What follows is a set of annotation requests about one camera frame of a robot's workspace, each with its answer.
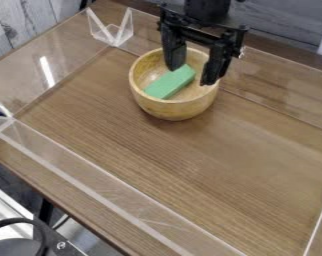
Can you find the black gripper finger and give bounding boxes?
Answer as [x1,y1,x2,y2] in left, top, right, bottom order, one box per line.
[161,25,186,71]
[200,42,232,86]

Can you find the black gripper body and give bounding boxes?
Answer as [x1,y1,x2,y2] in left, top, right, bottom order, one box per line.
[158,0,248,55]

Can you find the green rectangular block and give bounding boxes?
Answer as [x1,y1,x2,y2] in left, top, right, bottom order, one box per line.
[142,64,196,100]

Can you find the brown wooden bowl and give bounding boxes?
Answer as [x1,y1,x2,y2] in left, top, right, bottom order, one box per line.
[127,47,218,121]

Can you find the black table leg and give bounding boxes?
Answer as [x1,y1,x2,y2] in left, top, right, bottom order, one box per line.
[38,199,54,225]

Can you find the black metal clamp plate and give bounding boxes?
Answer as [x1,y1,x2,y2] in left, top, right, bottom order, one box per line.
[33,227,87,256]

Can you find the clear acrylic corner bracket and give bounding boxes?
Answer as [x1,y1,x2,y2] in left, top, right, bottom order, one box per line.
[86,8,133,47]

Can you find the black cable loop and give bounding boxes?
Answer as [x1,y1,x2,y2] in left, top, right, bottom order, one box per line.
[0,217,51,256]

